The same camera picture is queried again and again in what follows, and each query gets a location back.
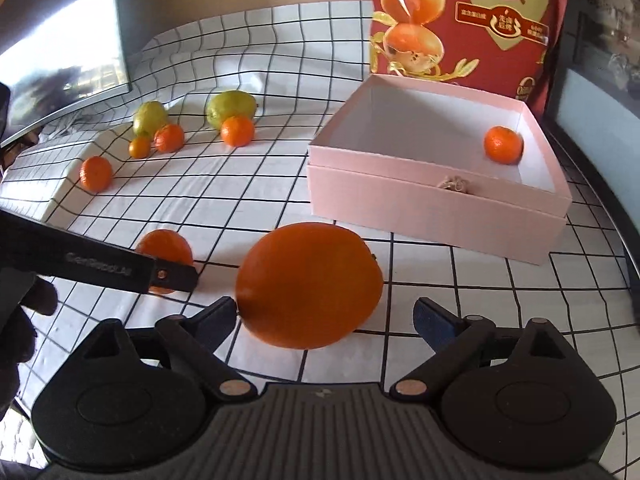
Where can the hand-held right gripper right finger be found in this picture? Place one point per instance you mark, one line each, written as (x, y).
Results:
(434, 321)

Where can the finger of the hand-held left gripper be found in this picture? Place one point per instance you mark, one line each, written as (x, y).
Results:
(175, 275)

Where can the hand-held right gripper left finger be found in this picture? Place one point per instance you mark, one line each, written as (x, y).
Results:
(220, 316)

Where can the mandarin orange with stem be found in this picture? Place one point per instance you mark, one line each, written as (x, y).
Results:
(96, 173)

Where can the large orange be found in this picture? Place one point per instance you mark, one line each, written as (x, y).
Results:
(310, 285)

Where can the pink gift box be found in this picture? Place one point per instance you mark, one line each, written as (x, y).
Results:
(425, 220)

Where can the person's left hand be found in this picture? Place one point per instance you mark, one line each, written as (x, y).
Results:
(37, 296)

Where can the white black checked cloth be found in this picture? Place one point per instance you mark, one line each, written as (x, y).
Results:
(225, 200)

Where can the small mandarin orange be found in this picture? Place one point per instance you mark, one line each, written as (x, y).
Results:
(139, 147)

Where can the black monitor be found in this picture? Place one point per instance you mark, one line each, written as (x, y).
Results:
(60, 35)

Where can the black framed screen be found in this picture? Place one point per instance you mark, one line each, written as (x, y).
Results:
(600, 110)

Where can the computer case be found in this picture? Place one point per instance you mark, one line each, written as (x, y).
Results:
(610, 10)

